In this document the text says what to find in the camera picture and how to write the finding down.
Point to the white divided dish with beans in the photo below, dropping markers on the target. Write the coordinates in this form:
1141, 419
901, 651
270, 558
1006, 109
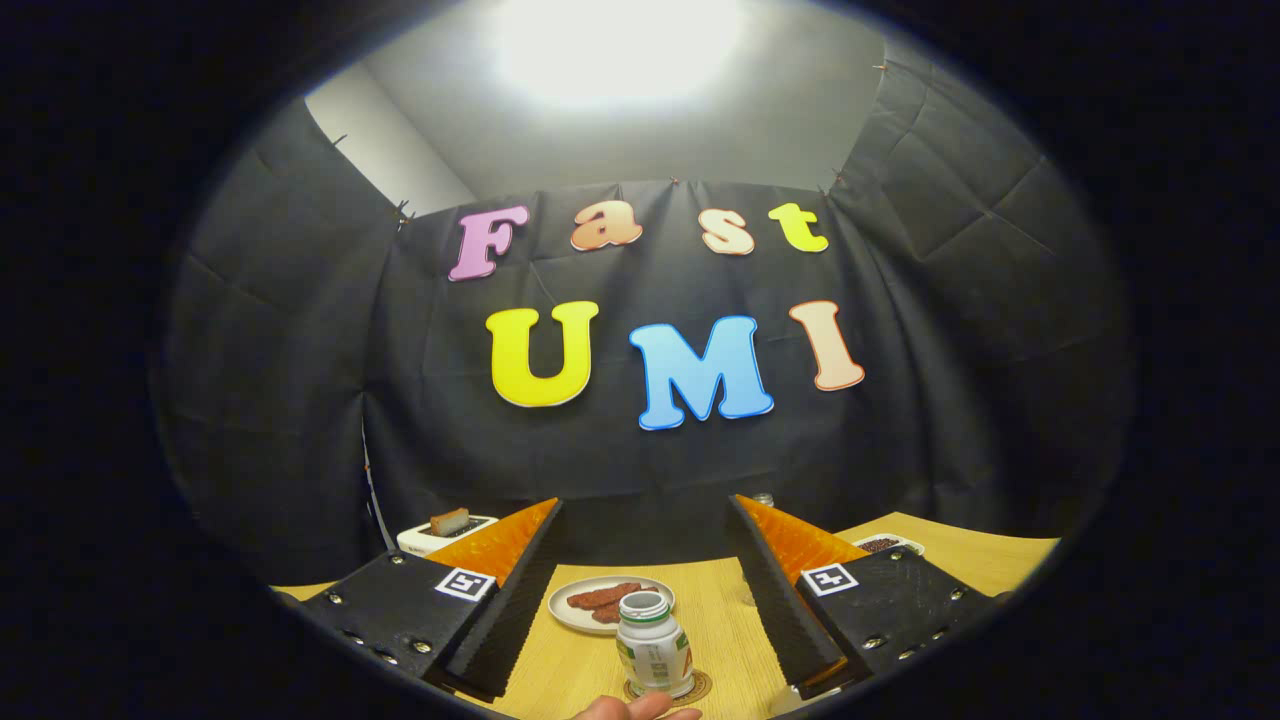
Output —
885, 545

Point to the white juice bottle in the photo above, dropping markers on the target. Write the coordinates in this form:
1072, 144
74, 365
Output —
655, 650

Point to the round cork coaster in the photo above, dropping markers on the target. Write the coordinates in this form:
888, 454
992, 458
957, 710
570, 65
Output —
702, 686

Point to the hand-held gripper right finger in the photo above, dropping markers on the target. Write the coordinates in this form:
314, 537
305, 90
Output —
780, 600

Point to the white toaster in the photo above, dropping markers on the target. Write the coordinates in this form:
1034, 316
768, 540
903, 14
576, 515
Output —
415, 542

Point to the red meat strips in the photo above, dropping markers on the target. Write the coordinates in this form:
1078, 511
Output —
600, 597

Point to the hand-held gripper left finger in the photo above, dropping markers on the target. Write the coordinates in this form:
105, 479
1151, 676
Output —
505, 610

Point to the ceiling light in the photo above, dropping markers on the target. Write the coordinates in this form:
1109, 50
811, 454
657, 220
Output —
620, 45

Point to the black backdrop cloth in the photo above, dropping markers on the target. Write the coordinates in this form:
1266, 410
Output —
950, 350

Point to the toast slice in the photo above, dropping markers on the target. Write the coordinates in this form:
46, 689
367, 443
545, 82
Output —
449, 521

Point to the wooden table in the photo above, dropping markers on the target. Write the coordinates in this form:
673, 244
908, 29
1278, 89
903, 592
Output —
720, 610

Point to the round white plate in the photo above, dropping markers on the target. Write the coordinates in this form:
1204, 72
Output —
562, 610

